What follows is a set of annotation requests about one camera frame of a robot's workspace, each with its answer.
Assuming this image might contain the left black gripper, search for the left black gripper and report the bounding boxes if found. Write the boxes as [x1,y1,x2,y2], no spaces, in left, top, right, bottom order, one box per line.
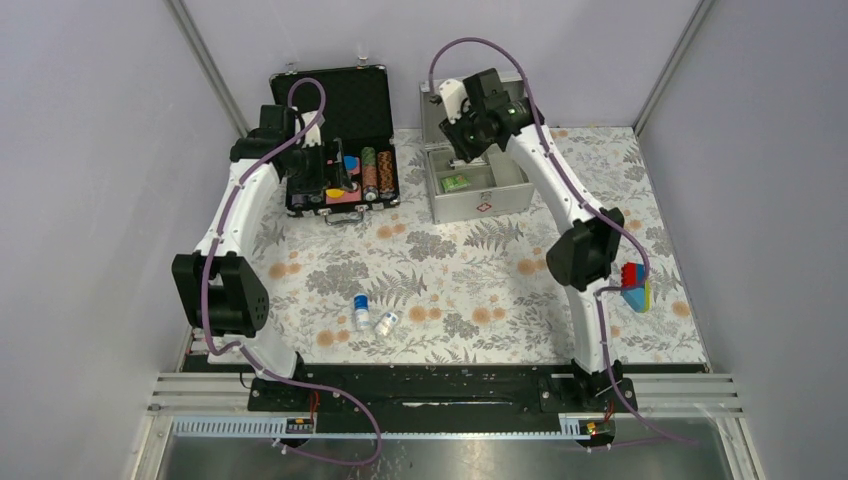
[284,138,351,196]

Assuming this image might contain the grey plastic divider tray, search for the grey plastic divider tray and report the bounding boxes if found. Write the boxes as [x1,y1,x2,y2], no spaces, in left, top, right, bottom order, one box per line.
[428,146,529,196]

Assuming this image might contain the green small box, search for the green small box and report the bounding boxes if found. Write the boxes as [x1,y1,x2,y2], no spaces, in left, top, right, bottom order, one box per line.
[440,174,472,194]

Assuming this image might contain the small white pill bottle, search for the small white pill bottle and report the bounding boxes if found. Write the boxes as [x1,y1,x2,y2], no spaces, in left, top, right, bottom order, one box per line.
[374,312,399,338]

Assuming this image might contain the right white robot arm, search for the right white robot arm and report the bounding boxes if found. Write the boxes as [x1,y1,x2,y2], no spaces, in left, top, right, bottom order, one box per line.
[436,69,623,412]

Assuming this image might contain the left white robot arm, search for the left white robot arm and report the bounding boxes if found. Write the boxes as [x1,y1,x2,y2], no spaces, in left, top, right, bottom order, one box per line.
[171,105,327,411]

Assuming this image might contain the grey metal medicine box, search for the grey metal medicine box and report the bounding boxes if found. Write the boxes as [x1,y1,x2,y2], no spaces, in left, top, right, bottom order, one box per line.
[419,81,535,224]

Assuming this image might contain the black poker chip case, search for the black poker chip case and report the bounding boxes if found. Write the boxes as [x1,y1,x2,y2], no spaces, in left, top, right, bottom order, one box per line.
[269,64,400,223]

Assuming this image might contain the white blue pill bottle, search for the white blue pill bottle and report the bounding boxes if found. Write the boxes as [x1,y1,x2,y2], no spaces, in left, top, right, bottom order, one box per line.
[353,293,371,331]

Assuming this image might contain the floral table mat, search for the floral table mat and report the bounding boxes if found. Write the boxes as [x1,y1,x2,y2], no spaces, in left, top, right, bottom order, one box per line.
[255,128,707,364]

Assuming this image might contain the colourful block toy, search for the colourful block toy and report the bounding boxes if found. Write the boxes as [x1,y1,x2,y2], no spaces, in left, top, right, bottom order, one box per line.
[620,262,651,313]

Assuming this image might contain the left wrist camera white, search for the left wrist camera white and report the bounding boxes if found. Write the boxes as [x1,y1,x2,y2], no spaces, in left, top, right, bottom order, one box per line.
[294,109,324,148]

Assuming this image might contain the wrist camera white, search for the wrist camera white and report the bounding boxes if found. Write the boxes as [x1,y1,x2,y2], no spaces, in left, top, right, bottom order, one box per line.
[294,109,324,148]
[431,79,468,124]

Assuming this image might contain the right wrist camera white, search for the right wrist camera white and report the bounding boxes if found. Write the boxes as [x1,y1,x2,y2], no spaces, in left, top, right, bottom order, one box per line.
[431,79,468,124]

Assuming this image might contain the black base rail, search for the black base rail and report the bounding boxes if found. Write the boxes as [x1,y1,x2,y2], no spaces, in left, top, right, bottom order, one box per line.
[247,364,638,434]

